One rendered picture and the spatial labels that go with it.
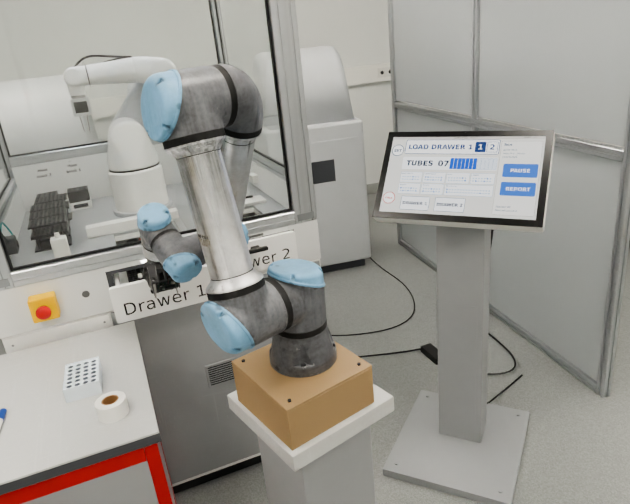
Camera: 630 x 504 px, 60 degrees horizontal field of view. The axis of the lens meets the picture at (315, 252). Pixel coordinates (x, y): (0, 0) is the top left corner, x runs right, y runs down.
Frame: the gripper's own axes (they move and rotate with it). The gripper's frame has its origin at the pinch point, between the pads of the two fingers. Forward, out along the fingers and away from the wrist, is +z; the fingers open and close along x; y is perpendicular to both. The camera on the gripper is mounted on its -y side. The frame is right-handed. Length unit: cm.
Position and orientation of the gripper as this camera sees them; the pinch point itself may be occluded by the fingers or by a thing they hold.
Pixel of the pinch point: (163, 286)
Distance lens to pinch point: 161.0
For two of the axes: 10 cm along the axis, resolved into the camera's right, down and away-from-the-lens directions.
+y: 3.7, 7.9, -5.0
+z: -1.4, 5.8, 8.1
